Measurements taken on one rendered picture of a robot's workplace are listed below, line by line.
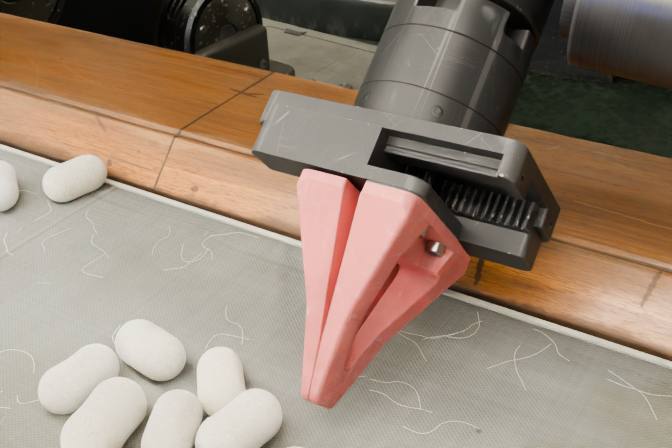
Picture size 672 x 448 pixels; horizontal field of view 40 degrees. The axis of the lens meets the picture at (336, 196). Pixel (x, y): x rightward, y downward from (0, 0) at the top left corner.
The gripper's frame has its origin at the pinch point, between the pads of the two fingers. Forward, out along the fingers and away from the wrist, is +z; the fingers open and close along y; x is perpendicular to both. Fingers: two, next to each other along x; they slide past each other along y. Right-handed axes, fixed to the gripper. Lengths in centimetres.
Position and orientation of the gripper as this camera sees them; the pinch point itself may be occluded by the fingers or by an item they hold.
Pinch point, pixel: (324, 381)
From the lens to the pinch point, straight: 33.0
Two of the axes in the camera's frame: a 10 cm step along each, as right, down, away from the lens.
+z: -3.7, 9.0, -2.2
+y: 8.4, 2.3, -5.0
